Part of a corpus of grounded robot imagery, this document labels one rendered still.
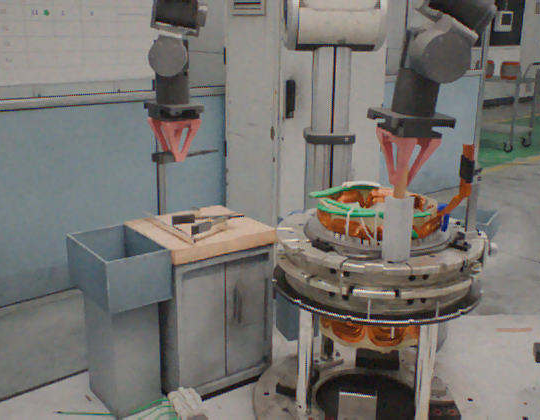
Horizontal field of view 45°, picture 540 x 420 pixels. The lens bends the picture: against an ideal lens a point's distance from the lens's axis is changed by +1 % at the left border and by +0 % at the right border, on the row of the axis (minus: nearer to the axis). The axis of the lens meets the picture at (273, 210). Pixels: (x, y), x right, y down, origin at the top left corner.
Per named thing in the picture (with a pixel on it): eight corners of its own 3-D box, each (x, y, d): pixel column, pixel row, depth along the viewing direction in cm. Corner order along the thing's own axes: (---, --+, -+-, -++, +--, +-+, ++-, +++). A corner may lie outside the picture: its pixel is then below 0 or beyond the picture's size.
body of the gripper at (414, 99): (455, 133, 86) (467, 76, 84) (392, 132, 81) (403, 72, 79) (425, 122, 91) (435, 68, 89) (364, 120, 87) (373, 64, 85)
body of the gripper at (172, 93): (171, 119, 106) (169, 72, 104) (142, 111, 114) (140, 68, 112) (205, 115, 110) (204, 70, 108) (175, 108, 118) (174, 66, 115)
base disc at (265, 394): (364, 517, 85) (364, 511, 85) (210, 386, 116) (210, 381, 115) (536, 417, 108) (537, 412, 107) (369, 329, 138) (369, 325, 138)
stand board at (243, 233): (175, 265, 103) (174, 251, 102) (123, 234, 117) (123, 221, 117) (276, 242, 114) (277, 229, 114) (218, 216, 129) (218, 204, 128)
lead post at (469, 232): (477, 238, 101) (485, 163, 98) (464, 240, 100) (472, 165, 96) (468, 235, 102) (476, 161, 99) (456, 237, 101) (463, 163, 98)
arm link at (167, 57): (208, 3, 109) (156, -8, 108) (207, 2, 98) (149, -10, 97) (197, 75, 112) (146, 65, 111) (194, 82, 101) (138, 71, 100)
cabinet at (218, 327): (180, 410, 110) (176, 265, 103) (132, 365, 125) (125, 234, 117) (273, 375, 121) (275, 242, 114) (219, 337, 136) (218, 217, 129)
